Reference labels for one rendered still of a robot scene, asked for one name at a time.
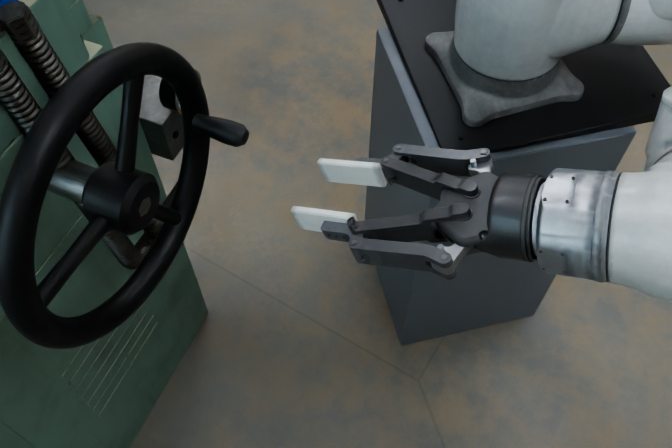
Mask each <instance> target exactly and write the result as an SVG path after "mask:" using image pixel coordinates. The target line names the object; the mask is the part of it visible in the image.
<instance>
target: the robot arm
mask: <svg viewBox="0 0 672 448"><path fill-rule="evenodd" d="M598 44H619V45H666V44H672V0H457V1H456V9H455V29H454V31H449V32H434V33H431V34H429V35H428V36H427V37H426V40H425V49H426V50H427V51H428V52H429V53H430V54H431V55H432V56H433V57H434V58H435V59H436V61H437V63H438V64H439V66H440V68H441V70H442V72H443V74H444V76H445V78H446V80H447V82H448V83H449V85H450V87H451V89H452V91H453V93H454V95H455V97H456V99H457V101H458V102H459V104H460V107H461V111H462V119H463V121H464V123H465V124H466V125H468V126H470V127H480V126H482V125H484V124H485V123H487V122H489V121H491V120H493V119H496V118H499V117H503V116H507V115H510V114H514V113H518V112H522V111H526V110H529V109H533V108H537V107H541V106H545V105H548V104H552V103H556V102H574V101H578V100H579V99H580V98H581V97H582V94H583V92H584V85H583V84H582V82H581V81H580V80H578V79H577V78H576V77H575V76H574V75H573V74H572V73H571V72H570V71H569V69H568V68H567V66H566V65H565V63H564V62H563V60H562V59H561V57H562V56H566V55H568V54H571V53H574V52H577V51H580V50H583V49H586V48H588V47H592V46H595V45H598ZM645 152H646V155H647V160H646V164H645V168H644V172H636V173H630V172H622V173H621V172H616V171H609V170H608V171H594V170H580V169H567V168H556V169H554V170H553V171H551V172H550V173H549V175H548V177H547V179H545V178H544V177H543V176H542V175H537V174H524V173H512V172H506V173H503V174H502V175H501V176H497V175H495V174H494V173H492V172H493V171H494V167H493V163H492V158H491V154H490V150H489V149H487V148H480V149H473V150H466V151H464V150H455V149H446V148H437V147H427V146H418V145H409V144H396V145H395V146H394V147H393V153H392V154H391V155H390V156H386V157H384V158H382V159H377V158H364V157H360V158H356V159H355V161H348V160H336V159H324V158H320V159H319V160H318V162H317V164H318V166H319V168H320V170H321V172H322V174H323V176H324V178H325V180H326V181H328V182H337V183H347V184H357V185H367V186H377V187H385V186H386V184H387V181H386V178H387V179H388V182H389V184H390V185H392V184H393V183H396V184H399V185H401V186H404V187H406V188H409V189H412V190H414V191H417V192H419V193H422V194H424V195H427V196H430V197H432V198H435V199H437V200H439V201H440V202H439V203H438V205H437V206H436V207H435V208H432V209H425V210H423V211H422V212H421V213H420V214H413V215H405V216H396V217H388V218H379V219H371V220H363V221H358V219H357V217H356V215H355V213H347V212H339V211H331V210H323V209H315V208H307V207H299V206H293V207H292V209H291V212H292V214H293V216H294V218H295V219H296V221H297V223H298V225H299V226H300V228H301V229H304V230H311V231H318V232H323V234H324V236H325V237H326V238H327V239H330V240H336V241H337V240H338V241H343V242H348V246H349V248H350V250H351V252H352V254H353V256H354V258H355V260H356V262H358V263H360V264H368V265H377V266H386V267H394V268H403V269H411V270H420V271H429V272H432V273H434V274H436V275H439V276H441V277H443V278H445V279H447V280H452V279H454V278H455V277H456V276H457V271H456V266H457V265H458V264H459V262H460V261H461V260H462V258H463V257H464V256H465V254H466V255H470V254H474V253H479V252H485V253H488V254H491V255H493V256H496V257H498V258H505V259H511V260H518V261H525V262H533V261H534V260H538V264H539V267H540V268H541V270H542V271H544V272H546V273H549V274H556V275H563V276H569V277H576V278H582V279H589V280H594V281H595V282H600V283H603V282H609V283H613V284H617V285H622V286H625V287H628V288H631V289H634V290H636V291H638V292H640V293H643V294H645V295H647V296H649V297H653V298H657V299H662V300H666V301H670V302H672V86H671V87H669V88H667V89H665V90H664V92H663V95H662V99H661V102H660V105H659V109H658V112H657V115H656V118H655V121H654V124H653V127H652V130H651V133H650V136H649V139H648V142H647V145H646V150H645ZM438 173H440V174H438ZM452 175H456V176H465V177H468V178H465V179H461V178H458V177H455V176H452ZM385 177H386V178H385ZM390 181H391V182H392V184H391V182H390ZM434 222H435V224H436V227H437V228H436V227H435V225H434ZM424 240H426V241H429V242H431V243H438V242H447V241H448V242H449V243H451V244H452V246H450V247H445V246H443V245H442V244H439V245H438V246H437V247H434V246H431V245H427V244H419V243H409V242H415V241H424Z"/></svg>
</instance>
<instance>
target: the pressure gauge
mask: <svg viewBox="0 0 672 448"><path fill-rule="evenodd" d="M159 98H160V102H161V104H162V106H164V107H165V108H168V109H171V110H174V112H175V114H176V115H178V114H182V113H181V108H180V105H179V101H178V99H177V96H176V94H175V92H174V90H173V89H172V87H171V86H170V85H169V84H168V82H167V81H165V80H164V79H163V78H162V80H161V83H160V87H159Z"/></svg>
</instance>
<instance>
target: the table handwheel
mask: <svg viewBox="0 0 672 448"><path fill-rule="evenodd" d="M145 75H155V76H159V77H161V78H163V79H164V80H165V81H167V82H168V84H169V85H170V86H171V87H172V89H173V90H174V92H175V94H176V96H177V99H178V101H179V105H180V108H181V113H182V118H183V128H184V144H183V156H182V163H181V169H180V174H179V178H178V183H177V186H176V190H175V193H174V197H173V200H172V203H171V206H170V208H168V207H166V206H163V205H160V204H159V200H160V190H159V186H158V183H157V180H156V178H155V177H154V176H153V175H152V174H149V173H147V172H144V171H141V170H138V169H135V164H136V151H137V138H138V125H139V116H140V108H141V100H142V93H143V85H144V77H145ZM121 84H123V94H122V107H121V120H120V128H119V136H118V144H117V152H116V159H115V161H109V162H106V163H104V164H103V165H101V166H100V167H98V168H95V167H92V166H90V165H87V164H84V163H81V162H79V161H76V160H73V161H70V162H69V163H68V164H67V165H65V166H63V167H61V168H56V167H57V165H58V163H59V161H60V159H61V157H62V155H63V153H64V151H65V149H66V147H67V146H68V144H69V142H70V140H71V139H72V137H73V136H74V134H75V132H76V131H77V129H78V128H79V127H80V125H81V124H82V122H83V121H84V120H85V118H86V117H87V116H88V115H89V114H90V112H91V111H92V110H93V109H94V108H95V107H96V106H97V105H98V104H99V103H100V102H101V101H102V100H103V99H104V98H105V97H106V96H107V95H108V94H109V93H111V92H112V91H113V90H114V89H116V88H117V87H119V86H120V85H121ZM197 113H198V114H203V115H209V109H208V103H207V99H206V95H205V91H204V88H203V86H202V83H201V81H200V79H199V77H198V75H197V73H196V72H195V70H194V68H193V67H192V66H191V64H190V63H189V62H188V61H187V60H186V59H185V58H184V57H183V56H181V55H180V54H179V53H178V52H176V51H175V50H173V49H171V48H169V47H166V46H164V45H161V44H157V43H151V42H136V43H129V44H124V45H121V46H118V47H116V48H113V49H111V50H108V51H106V52H104V53H102V54H100V55H99V56H97V57H95V58H94V59H92V60H91V61H89V62H88V63H86V64H85V65H84V66H82V67H81V68H80V69H79V70H78V71H76V72H75V73H74V74H73V75H72V76H71V77H70V78H69V79H68V80H67V81H66V82H65V83H64V84H63V85H62V86H61V87H60V88H59V89H58V90H57V92H56V93H55V94H54V95H53V96H52V98H51V99H50V100H49V101H48V103H47V104H46V105H45V107H44V108H43V110H42V111H41V112H40V114H39V115H38V117H37V118H36V120H35V122H34V123H33V125H32V126H31V128H30V130H29V132H28V133H27V135H26V137H25V139H24V141H23V143H22V145H21V147H20V149H19V151H18V153H17V155H16V157H15V160H14V162H13V164H12V167H11V169H10V172H9V175H8V178H7V180H6V183H5V186H4V190H3V193H2V196H1V200H0V303H1V305H2V308H3V310H4V312H5V314H6V316H7V318H8V319H9V321H10V322H11V324H12V325H13V326H14V328H15V329H16V330H17V331H18V332H19V333H20V334H21V335H23V336H24V337H25V338H26V339H28V340H29V341H31V342H33V343H35V344H37V345H40V346H43V347H46V348H51V349H71V348H77V347H81V346H84V345H87V344H89V343H91V342H94V341H96V340H98V339H100V338H102V337H104V336H105V335H107V334H109V333H110V332H112V331H113V330H114V329H116V328H117V327H119V326H120V325H121V324H122V323H123V322H125V321H126V320H127V319H128V318H129V317H130V316H131V315H132V314H133V313H134V312H135V311H136V310H137V309H138V308H139V307H140V306H141V305H142V304H143V303H144V301H145V300H146V299H147V298H148V297H149V296H150V294H151V293H152V292H153V290H154V289H155V288H156V286H157V285H158V284H159V282H160V281H161V279H162V278H163V276H164V275H165V273H166V272H167V270H168V269H169V267H170V265H171V264H172V262H173V260H174V258H175V257H176V255H177V253H178V251H179V249H180V247H181V245H182V243H183V241H184V239H185V237H186V234H187V232H188V230H189V227H190V225H191V222H192V220H193V217H194V214H195V212H196V209H197V206H198V203H199V199H200V196H201V192H202V189H203V185H204V180H205V176H206V170H207V165H208V158H209V148H210V137H209V136H206V135H205V134H203V133H201V132H199V131H197V130H195V129H193V128H192V120H193V117H194V116H195V115H196V114H197ZM47 191H50V192H52V193H55V194H57V195H60V196H63V197H65V198H68V199H71V200H73V201H76V202H78V203H81V204H82V206H83V211H84V214H85V216H86V218H87V219H88V220H89V221H90V222H89V223H88V225H87V226H86V227H85V228H84V230H83V231H82V232H81V234H80V235H79V236H78V238H77V239H76V240H75V241H74V243H73V244H72V245H71V247H70V248H69V249H68V250H67V252H66V253H65V254H64V255H63V257H62V258H61V259H60V260H59V261H58V262H57V264H56V265H55V266H54V267H53V268H52V269H51V271H50V272H49V273H48V274H47V275H46V277H45V278H44V279H43V280H42V281H41V282H40V284H39V285H38V286H37V283H36V277H35V265H34V251H35V239H36V232H37V226H38V221H39V216H40V212H41V208H42V205H43V201H44V198H45V195H46V192H47ZM153 218H155V219H157V220H160V221H162V222H164V223H163V225H162V227H161V229H160V231H159V234H158V236H157V237H156V239H155V241H154V243H153V245H152V246H151V248H150V250H149V252H148V253H147V255H146V256H145V258H144V259H143V261H142V262H141V264H140V265H139V267H138V268H137V269H136V271H135V272H134V273H133V274H132V276H131V277H130V278H129V279H128V281H127V282H126V283H125V284H124V285H123V286H122V287H121V288H120V289H119V290H118V291H117V292H116V293H115V294H114V295H113V296H111V297H110V298H109V299H108V300H107V301H105V302H104V303H103V304H101V305H100V306H98V307H97V308H95V309H93V310H91V311H90V312H88V313H85V314H83V315H80V316H76V317H70V318H67V317H60V316H57V315H55V314H53V313H52V312H51V311H50V310H49V309H48V308H47V306H48V305H49V304H50V303H51V301H52V300H53V299H54V297H55V296H56V295H57V293H58V292H59V291H60V290H61V288H62V287H63V286H64V284H65V283H66V282H67V280H68V279H69V278H70V276H71V275H72V274H73V273H74V271H75V270H76V269H77V267H78V266H79V265H80V264H81V262H82V261H83V260H84V259H85V258H86V257H87V255H88V254H89V253H90V252H91V251H92V249H93V248H94V247H95V246H96V245H97V243H98V242H99V241H100V240H101V239H102V238H103V236H104V235H105V234H106V233H107V232H108V230H109V229H112V230H114V231H117V232H119V233H122V234H125V235H128V236H129V235H134V234H136V233H137V232H139V231H141V230H143V229H144V228H145V227H146V226H147V225H148V224H149V223H150V222H151V220H152V219H153Z"/></svg>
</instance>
